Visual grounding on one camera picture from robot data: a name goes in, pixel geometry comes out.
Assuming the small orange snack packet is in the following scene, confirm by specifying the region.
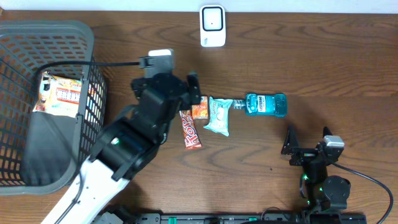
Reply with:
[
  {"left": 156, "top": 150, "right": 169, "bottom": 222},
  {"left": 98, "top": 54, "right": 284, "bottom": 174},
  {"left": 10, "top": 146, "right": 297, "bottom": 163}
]
[{"left": 192, "top": 96, "right": 208, "bottom": 119}]

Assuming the light teal wet wipes pack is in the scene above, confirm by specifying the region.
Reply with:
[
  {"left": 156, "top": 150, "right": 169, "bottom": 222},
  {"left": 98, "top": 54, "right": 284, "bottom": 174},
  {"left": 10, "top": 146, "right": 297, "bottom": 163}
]
[{"left": 204, "top": 96, "right": 233, "bottom": 136}]

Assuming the teal mouthwash bottle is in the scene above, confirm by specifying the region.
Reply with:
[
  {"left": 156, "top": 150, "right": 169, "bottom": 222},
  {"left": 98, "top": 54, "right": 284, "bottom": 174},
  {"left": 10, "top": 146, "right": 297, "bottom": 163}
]
[{"left": 233, "top": 93, "right": 287, "bottom": 118}]

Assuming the brown chocolate bar wrapper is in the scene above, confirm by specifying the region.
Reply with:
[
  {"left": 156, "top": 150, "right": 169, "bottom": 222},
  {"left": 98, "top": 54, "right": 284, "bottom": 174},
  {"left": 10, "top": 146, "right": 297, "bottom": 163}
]
[{"left": 179, "top": 110, "right": 202, "bottom": 150}]

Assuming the yellow snack bag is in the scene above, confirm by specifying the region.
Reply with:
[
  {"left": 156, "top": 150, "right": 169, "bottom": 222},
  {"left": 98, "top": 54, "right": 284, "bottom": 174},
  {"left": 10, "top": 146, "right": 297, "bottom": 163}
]
[{"left": 32, "top": 71, "right": 82, "bottom": 118}]

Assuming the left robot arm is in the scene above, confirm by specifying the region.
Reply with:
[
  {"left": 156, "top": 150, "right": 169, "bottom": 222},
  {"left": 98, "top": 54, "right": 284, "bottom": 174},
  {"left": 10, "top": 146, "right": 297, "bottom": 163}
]
[{"left": 43, "top": 71, "right": 201, "bottom": 223}]

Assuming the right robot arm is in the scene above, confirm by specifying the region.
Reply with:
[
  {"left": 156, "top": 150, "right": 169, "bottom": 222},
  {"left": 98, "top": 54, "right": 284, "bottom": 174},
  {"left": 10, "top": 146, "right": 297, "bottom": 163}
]
[{"left": 281, "top": 126, "right": 351, "bottom": 213}]

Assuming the white barcode scanner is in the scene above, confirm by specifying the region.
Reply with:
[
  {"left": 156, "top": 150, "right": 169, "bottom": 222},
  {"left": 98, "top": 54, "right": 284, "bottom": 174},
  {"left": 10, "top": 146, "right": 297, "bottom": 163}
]
[{"left": 199, "top": 5, "right": 226, "bottom": 47}]

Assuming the grey plastic shopping basket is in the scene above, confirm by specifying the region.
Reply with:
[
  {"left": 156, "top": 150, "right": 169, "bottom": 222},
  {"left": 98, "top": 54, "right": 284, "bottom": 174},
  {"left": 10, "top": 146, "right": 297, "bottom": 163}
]
[{"left": 1, "top": 21, "right": 107, "bottom": 195}]

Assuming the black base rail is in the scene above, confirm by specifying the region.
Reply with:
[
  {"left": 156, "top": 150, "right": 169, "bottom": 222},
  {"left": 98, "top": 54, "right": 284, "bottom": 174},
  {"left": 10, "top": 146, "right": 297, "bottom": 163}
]
[{"left": 92, "top": 207, "right": 367, "bottom": 224}]

